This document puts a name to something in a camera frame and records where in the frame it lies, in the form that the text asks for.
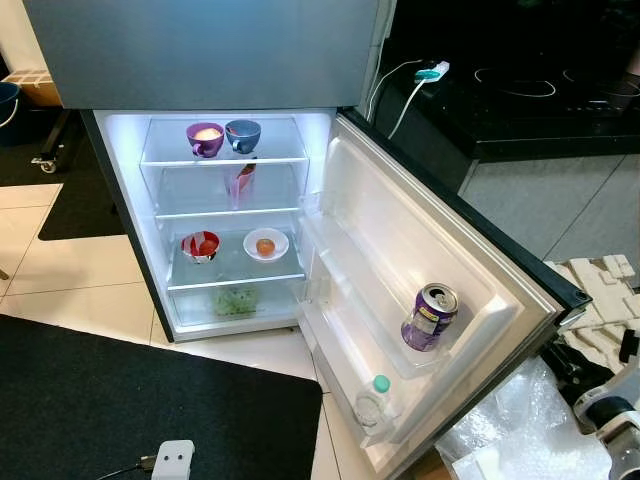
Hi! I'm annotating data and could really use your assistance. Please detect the silver fridge door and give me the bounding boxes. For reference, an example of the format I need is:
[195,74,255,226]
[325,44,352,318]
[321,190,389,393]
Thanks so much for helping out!
[297,108,591,480]

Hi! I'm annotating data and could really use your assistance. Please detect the white round bowl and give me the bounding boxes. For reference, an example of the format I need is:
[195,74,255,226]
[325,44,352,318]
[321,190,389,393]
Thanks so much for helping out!
[244,228,290,263]

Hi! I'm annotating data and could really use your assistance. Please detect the silver fridge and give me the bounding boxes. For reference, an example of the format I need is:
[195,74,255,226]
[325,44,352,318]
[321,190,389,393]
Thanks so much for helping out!
[22,0,396,343]

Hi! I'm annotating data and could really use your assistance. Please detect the large clear plastic wrap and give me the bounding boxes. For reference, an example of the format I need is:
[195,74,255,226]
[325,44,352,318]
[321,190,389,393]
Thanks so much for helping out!
[435,355,640,480]

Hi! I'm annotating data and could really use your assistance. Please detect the moulded packing insert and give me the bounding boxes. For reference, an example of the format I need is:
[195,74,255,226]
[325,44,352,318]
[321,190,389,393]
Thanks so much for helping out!
[545,255,640,351]

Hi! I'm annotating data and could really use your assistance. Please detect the purple drink can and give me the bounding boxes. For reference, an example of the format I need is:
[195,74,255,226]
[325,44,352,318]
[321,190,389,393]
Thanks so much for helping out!
[401,283,460,352]

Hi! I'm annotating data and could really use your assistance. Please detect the grey counter black top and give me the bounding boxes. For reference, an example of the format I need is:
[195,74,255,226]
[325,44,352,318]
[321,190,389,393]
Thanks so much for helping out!
[370,0,640,266]

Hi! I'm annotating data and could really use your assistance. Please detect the black induction hob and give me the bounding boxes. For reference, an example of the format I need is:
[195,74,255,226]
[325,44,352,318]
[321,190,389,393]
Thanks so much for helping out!
[455,55,640,126]

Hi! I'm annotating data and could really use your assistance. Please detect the teal white charger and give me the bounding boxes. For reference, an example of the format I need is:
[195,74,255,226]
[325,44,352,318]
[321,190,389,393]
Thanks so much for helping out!
[415,61,451,84]

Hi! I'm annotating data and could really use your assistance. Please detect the bag of green vegetables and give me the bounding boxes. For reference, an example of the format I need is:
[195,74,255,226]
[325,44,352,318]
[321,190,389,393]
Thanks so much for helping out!
[210,285,263,319]

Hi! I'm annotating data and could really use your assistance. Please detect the pink cup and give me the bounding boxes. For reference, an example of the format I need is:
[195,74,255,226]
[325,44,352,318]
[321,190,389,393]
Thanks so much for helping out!
[226,158,259,209]

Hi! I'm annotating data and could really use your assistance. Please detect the red white bowl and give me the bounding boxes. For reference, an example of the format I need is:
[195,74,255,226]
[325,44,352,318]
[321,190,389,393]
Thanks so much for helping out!
[181,231,222,265]

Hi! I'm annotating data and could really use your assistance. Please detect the blue cup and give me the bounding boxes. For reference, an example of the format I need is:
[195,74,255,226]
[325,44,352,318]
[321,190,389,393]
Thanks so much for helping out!
[224,119,263,155]

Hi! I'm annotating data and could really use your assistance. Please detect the black floor mat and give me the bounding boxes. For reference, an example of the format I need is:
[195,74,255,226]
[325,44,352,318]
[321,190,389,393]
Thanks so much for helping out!
[0,315,323,480]

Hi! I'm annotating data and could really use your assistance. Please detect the purple cup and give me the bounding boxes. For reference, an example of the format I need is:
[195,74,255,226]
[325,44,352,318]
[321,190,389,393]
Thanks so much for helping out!
[186,122,226,159]

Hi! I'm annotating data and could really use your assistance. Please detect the black floor rug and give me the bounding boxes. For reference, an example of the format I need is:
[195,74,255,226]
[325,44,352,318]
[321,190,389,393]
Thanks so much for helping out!
[0,105,131,241]

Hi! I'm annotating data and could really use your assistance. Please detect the black wheeled stand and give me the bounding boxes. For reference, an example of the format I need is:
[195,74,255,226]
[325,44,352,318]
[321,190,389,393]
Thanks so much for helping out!
[30,110,83,174]

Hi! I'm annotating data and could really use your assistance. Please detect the light wooden board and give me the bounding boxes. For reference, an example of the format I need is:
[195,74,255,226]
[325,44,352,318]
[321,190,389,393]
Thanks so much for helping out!
[0,70,63,108]

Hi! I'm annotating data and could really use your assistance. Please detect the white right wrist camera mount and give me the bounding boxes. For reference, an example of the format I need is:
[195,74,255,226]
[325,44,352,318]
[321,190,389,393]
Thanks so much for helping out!
[600,330,640,401]

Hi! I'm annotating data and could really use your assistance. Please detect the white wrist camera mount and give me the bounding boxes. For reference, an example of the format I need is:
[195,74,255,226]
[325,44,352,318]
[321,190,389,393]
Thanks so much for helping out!
[152,440,196,480]
[600,330,640,401]

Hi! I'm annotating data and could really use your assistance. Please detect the white charger cable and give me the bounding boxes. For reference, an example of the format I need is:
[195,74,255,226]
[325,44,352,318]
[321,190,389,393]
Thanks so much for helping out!
[365,60,441,141]

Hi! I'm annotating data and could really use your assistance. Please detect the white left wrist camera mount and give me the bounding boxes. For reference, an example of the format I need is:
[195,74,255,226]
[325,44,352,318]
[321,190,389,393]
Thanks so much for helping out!
[152,440,196,480]

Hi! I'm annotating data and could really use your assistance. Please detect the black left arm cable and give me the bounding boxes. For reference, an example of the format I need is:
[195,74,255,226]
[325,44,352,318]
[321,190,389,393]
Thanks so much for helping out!
[100,455,156,480]

